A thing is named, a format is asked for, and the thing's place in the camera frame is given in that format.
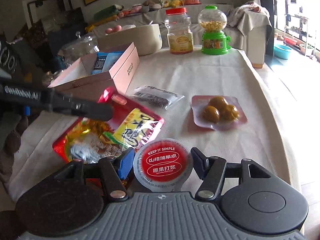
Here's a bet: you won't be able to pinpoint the blue white snack packet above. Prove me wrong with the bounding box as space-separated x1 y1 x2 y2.
90 51 124 75

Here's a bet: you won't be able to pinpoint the pink packet braised eggs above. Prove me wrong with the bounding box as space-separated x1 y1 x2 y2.
191 95 248 131

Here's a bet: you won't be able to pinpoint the pink cardboard box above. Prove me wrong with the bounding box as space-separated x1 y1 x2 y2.
47 42 140 100

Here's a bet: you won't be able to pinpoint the blue plastic basin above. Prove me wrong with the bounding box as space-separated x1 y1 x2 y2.
273 44 292 60

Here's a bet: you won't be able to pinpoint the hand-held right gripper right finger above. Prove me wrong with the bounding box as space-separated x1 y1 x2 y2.
190 147 272 198

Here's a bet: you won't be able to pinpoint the green candy dispenser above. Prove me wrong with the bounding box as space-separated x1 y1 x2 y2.
197 5 232 55

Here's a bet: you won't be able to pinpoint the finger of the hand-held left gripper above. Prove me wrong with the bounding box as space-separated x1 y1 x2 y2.
51 90 113 121

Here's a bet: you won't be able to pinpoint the clear jar with red lid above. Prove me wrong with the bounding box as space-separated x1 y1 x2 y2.
164 7 194 55

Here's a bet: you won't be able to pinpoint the crumpled cloth on sofa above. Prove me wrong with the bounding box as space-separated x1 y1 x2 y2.
226 1 270 32

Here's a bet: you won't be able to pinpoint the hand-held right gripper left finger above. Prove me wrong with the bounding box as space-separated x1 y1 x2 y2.
64 147 135 202

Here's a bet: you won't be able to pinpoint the beige storage container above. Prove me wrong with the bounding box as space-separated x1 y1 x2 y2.
97 24 162 55

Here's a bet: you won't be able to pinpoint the glass jar with nuts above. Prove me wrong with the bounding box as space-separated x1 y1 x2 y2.
60 31 99 65

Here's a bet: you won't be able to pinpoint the clear packet dark seeds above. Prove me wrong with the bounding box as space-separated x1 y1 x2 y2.
129 85 185 110

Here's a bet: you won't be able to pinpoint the red-lidded jelly cup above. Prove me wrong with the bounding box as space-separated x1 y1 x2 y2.
133 138 193 193

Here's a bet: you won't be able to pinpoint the large red foil snack bag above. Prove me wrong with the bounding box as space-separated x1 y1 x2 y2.
52 87 165 163

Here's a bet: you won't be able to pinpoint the row of plush toys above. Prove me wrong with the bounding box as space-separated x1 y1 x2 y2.
94 0 202 22

